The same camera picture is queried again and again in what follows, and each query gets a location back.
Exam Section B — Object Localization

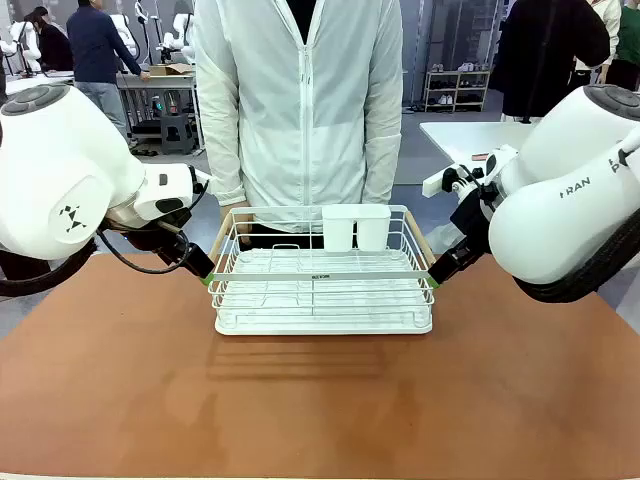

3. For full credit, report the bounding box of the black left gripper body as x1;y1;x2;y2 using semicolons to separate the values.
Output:
107;209;195;265

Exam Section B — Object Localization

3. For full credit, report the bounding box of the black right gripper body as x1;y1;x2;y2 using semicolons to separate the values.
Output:
448;185;497;257

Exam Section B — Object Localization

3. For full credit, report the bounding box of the white wire dish rack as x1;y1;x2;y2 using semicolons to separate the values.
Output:
208;203;438;321

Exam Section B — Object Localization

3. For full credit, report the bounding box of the white drain tray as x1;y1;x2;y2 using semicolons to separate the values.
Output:
214;248;435;337

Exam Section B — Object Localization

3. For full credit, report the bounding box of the person's right forearm white sleeve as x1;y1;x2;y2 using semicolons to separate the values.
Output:
193;74;251;209

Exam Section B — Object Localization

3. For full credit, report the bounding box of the person's left forearm white sleeve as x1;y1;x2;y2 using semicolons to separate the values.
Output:
363;74;405;207

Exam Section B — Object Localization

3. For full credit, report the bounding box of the person's right hand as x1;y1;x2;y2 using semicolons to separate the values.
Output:
219;203;256;251

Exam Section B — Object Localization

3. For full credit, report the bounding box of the white plastic bag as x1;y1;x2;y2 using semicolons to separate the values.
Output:
422;224;457;254

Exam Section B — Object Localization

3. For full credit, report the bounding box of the white plastic utensil holder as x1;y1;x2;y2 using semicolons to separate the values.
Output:
321;203;393;253

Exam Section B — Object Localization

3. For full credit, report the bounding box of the grey step stool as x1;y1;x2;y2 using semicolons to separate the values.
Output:
160;112;196;156

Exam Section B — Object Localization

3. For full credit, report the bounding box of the black case under table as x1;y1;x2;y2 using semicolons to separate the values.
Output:
129;118;164;142

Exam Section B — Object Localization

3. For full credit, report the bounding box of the wooden shoe rack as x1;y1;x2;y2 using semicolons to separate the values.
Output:
423;69;493;114

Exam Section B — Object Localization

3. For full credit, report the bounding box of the white background work table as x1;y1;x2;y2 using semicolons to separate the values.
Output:
115;72;202;149

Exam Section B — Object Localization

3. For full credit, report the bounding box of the open cardboard box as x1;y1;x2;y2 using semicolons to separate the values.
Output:
148;62;196;78

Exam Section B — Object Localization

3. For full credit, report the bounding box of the person in white jacket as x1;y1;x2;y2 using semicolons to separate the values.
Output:
191;0;405;251

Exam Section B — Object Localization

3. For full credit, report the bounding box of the person in black coat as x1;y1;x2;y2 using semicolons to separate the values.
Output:
488;0;612;122

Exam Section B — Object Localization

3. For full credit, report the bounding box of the person in navy sweater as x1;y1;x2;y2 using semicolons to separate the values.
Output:
66;0;152;142

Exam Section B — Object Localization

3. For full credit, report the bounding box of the dark-haired person in black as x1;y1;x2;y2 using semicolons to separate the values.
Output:
23;6;75;72

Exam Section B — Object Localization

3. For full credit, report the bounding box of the person in green sweater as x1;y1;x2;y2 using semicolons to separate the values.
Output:
602;3;640;94

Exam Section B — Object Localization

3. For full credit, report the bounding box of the person in cream jacket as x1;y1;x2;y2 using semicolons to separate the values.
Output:
574;0;623;87

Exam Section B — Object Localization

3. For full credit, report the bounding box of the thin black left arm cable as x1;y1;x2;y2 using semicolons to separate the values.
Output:
95;227;194;275

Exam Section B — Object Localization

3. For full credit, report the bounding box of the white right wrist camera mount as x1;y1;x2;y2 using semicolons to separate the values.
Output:
421;144;519;200

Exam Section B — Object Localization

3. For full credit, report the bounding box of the black left arm cable sleeve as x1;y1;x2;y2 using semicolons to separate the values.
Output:
0;238;97;298

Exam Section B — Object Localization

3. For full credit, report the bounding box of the black arm cable sleeve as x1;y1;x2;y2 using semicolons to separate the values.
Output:
0;238;97;298
513;207;640;304

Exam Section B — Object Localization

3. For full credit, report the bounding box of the black right arm cable sleeve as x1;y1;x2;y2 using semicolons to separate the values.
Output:
513;207;640;304

